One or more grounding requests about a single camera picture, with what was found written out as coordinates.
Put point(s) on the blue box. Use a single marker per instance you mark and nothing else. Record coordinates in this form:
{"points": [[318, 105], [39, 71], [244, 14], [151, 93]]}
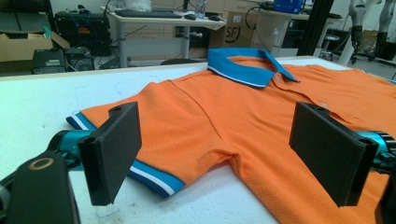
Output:
{"points": [[289, 6]]}

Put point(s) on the black keyboard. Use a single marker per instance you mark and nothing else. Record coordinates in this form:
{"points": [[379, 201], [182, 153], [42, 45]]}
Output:
{"points": [[146, 14]]}

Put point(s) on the white foam mat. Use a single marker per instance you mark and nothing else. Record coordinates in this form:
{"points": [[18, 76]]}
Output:
{"points": [[37, 109]]}

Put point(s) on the dark device with round fan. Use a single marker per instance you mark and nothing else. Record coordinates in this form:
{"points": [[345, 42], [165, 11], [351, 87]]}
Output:
{"points": [[79, 60]]}

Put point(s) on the dark grey device box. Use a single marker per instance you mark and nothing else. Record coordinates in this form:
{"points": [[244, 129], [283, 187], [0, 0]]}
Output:
{"points": [[48, 60]]}

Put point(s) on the clear water bottle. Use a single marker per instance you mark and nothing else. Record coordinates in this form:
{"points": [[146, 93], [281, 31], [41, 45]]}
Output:
{"points": [[200, 9]]}

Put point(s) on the orange polo shirt blue collar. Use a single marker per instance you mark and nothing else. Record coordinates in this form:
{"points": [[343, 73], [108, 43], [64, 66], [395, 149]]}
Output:
{"points": [[202, 124]]}

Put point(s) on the white side desk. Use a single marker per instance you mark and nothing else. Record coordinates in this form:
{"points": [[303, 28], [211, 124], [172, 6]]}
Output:
{"points": [[274, 18]]}

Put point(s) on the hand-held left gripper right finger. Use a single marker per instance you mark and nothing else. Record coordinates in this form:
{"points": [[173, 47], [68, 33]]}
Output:
{"points": [[327, 152]]}

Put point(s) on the white and black robot limb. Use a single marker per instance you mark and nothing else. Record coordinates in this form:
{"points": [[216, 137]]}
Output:
{"points": [[381, 40], [356, 31]]}

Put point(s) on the open cardboard box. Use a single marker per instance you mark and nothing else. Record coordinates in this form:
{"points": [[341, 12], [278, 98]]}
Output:
{"points": [[21, 46]]}

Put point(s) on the black computer tower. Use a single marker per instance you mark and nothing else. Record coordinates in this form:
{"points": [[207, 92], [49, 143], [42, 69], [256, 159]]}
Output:
{"points": [[82, 34]]}

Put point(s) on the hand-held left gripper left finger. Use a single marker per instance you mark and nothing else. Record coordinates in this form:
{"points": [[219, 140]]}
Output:
{"points": [[112, 155]]}

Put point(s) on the black computer mouse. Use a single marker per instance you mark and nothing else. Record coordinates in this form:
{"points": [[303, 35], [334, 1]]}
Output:
{"points": [[190, 16], [214, 17]]}

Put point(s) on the closed cardboard box with logo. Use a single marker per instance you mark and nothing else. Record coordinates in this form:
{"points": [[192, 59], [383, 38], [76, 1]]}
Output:
{"points": [[236, 31]]}

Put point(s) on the black metal frame post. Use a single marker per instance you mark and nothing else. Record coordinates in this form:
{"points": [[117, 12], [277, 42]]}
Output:
{"points": [[316, 25]]}

